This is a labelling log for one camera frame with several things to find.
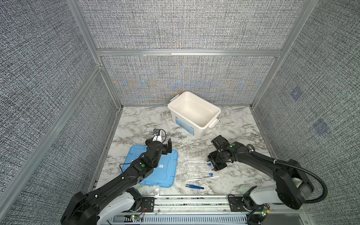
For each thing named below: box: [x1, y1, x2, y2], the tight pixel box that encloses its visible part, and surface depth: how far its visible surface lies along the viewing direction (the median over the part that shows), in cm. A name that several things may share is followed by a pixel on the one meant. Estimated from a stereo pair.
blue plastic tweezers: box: [185, 184, 205, 190], surface depth 81 cm
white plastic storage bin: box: [167, 90, 222, 140], surface depth 102 cm
